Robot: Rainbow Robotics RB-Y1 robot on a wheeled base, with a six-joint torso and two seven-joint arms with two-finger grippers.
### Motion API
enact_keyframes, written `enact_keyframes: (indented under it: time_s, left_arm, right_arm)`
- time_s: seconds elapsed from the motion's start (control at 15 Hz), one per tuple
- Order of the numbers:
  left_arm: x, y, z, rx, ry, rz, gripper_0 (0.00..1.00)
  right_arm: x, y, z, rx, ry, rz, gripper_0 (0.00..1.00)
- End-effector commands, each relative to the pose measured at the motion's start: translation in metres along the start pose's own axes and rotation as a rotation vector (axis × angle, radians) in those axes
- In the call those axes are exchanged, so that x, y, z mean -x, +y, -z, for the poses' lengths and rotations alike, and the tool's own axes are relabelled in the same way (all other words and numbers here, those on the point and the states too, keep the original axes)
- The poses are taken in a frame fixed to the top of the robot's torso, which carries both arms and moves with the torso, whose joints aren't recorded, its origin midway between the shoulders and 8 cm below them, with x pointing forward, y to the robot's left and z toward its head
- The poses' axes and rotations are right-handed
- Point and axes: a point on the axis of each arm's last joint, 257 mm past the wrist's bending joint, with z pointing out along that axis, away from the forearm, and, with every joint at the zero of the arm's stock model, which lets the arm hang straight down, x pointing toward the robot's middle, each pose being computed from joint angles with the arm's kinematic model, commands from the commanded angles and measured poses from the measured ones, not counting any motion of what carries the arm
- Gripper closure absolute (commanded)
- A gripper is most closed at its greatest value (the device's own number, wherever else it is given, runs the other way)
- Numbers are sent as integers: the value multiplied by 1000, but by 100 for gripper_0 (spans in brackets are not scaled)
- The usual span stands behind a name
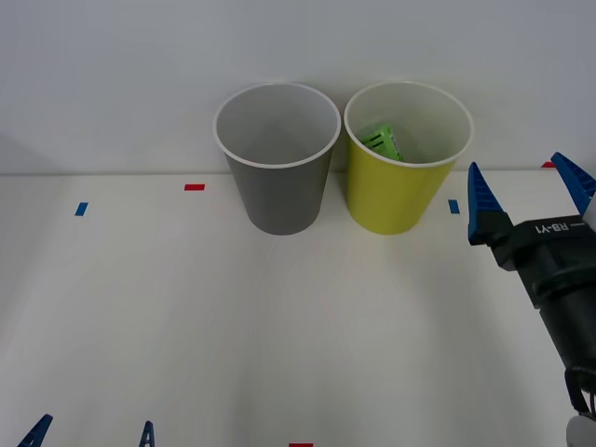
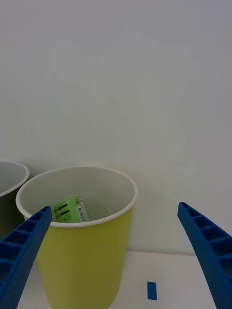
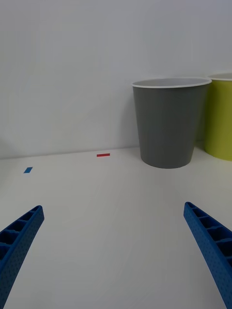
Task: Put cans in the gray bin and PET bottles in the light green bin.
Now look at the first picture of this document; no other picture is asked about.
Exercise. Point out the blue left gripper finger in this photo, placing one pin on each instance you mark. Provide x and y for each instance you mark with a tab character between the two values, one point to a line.
35	435
148	437

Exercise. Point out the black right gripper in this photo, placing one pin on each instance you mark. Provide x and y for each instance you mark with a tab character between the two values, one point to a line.
549	251

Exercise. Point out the green plastic bottle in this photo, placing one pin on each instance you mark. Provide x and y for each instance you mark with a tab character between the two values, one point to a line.
383	139

